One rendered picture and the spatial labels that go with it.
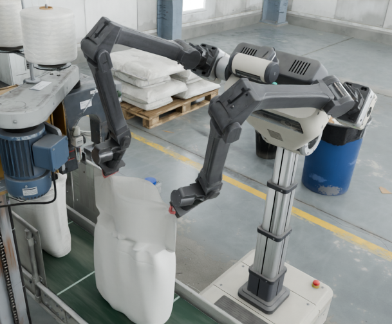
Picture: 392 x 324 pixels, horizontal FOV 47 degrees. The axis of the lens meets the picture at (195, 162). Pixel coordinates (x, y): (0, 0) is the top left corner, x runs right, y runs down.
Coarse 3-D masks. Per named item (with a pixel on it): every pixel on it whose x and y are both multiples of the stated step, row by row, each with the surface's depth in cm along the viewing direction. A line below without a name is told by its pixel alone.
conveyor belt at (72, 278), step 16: (80, 240) 244; (48, 256) 231; (64, 256) 232; (80, 256) 232; (48, 272) 221; (64, 272) 222; (80, 272) 222; (48, 288) 212; (64, 288) 212; (80, 288) 213; (96, 288) 214; (80, 304) 204; (96, 304) 205; (176, 304) 207; (96, 320) 197; (112, 320) 197; (128, 320) 198; (176, 320) 199; (192, 320) 199; (208, 320) 200
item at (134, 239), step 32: (96, 192) 192; (128, 192) 183; (96, 224) 189; (128, 224) 173; (160, 224) 170; (96, 256) 197; (128, 256) 179; (160, 256) 174; (128, 288) 186; (160, 288) 179; (160, 320) 189
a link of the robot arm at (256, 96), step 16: (240, 80) 109; (320, 80) 129; (336, 80) 130; (224, 96) 111; (240, 96) 109; (256, 96) 107; (272, 96) 112; (288, 96) 115; (304, 96) 119; (320, 96) 123; (224, 112) 111; (240, 112) 108; (336, 112) 130; (224, 128) 111
